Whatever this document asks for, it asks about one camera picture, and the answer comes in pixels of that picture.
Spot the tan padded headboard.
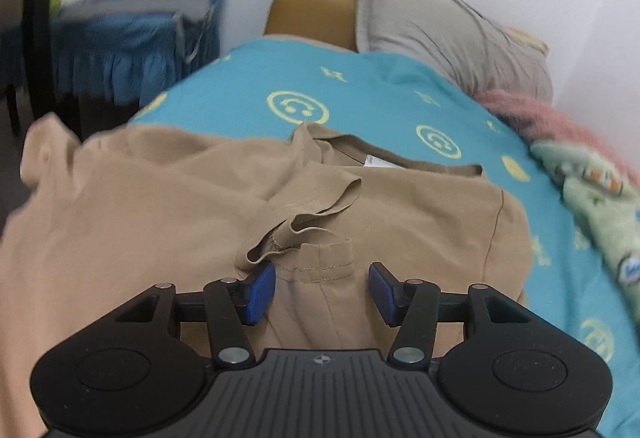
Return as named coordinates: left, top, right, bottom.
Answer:
left=263, top=0, right=359, bottom=53

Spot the white table with dark legs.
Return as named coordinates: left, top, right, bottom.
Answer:
left=0, top=0, right=83, bottom=141

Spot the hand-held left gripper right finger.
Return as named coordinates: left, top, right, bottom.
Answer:
left=367, top=262, right=527, bottom=367

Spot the grey pillow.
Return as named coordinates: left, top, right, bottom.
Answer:
left=352, top=0, right=553, bottom=101

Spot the pink fluffy blanket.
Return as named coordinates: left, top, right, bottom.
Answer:
left=475, top=89, right=640, bottom=179

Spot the green cartoon blanket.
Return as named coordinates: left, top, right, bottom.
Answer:
left=530, top=138, right=640, bottom=314

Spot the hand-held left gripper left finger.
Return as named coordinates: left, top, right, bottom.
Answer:
left=114, top=262, right=277, bottom=367

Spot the yellow pillow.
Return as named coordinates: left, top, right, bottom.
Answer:
left=502, top=24, right=549, bottom=55

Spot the grey seat cushion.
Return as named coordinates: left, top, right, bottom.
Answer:
left=60, top=0, right=211, bottom=25

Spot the blue smiley bed sheet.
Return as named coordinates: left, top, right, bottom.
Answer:
left=127, top=35, right=640, bottom=438

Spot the tan printed t-shirt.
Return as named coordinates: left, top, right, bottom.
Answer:
left=0, top=113, right=532, bottom=438

